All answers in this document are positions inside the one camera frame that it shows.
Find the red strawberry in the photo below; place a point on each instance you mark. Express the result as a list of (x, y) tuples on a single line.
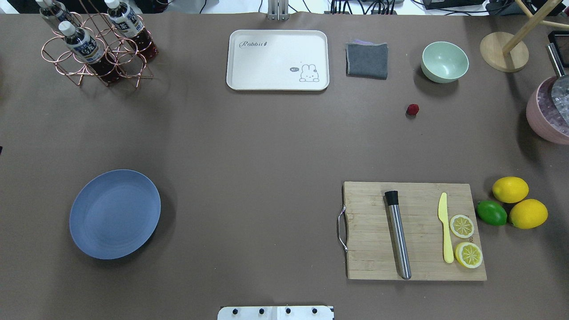
[(412, 110)]

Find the blue round plate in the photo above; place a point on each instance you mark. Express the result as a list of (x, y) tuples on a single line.
[(115, 214)]

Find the white rabbit tray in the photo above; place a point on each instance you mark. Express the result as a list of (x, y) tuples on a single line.
[(278, 60)]

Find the steel muddler black tip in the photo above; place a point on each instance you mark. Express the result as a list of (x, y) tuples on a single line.
[(402, 258)]

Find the grey folded cloth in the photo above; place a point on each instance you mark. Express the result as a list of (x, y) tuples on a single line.
[(366, 59)]

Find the mint green bowl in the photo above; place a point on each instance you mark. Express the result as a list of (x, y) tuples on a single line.
[(444, 62)]

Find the upper lemon half slice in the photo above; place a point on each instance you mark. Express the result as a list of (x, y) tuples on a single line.
[(461, 226)]

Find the lemon half slice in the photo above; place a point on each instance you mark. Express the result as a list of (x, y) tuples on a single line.
[(468, 254), (461, 226)]

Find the yellow plastic knife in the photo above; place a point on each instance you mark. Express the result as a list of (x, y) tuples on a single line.
[(443, 217)]

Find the lower lemon half slice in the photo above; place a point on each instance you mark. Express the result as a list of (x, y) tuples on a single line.
[(468, 254)]

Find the right tea bottle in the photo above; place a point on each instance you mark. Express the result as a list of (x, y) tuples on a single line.
[(131, 27)]

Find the tea bottle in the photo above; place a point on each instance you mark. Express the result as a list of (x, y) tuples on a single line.
[(54, 12), (131, 27), (85, 47)]

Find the green lime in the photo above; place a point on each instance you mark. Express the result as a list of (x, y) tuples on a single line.
[(491, 212)]

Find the upper yellow lemon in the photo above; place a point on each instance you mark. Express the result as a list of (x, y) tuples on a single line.
[(510, 189)]

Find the yellow lemon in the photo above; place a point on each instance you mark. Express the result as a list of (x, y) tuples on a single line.
[(529, 213), (510, 189)]

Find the front tea bottle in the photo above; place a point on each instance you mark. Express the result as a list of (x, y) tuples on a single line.
[(85, 47)]

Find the wooden stand with base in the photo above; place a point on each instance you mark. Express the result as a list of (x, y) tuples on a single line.
[(507, 52)]

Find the lower yellow lemon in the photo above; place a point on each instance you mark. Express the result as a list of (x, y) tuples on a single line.
[(529, 213)]

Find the pink ice bucket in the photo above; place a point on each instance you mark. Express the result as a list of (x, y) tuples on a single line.
[(543, 117)]

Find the back left tea bottle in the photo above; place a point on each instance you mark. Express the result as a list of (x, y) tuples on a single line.
[(54, 12)]

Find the black box at edge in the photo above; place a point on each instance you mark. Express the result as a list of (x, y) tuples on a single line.
[(561, 41)]

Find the metal camera post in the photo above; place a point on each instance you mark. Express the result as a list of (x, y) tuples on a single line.
[(278, 10)]

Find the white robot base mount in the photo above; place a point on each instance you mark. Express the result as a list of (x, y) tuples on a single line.
[(294, 312)]

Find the copper wire bottle rack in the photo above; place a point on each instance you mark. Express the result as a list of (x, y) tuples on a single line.
[(130, 65)]

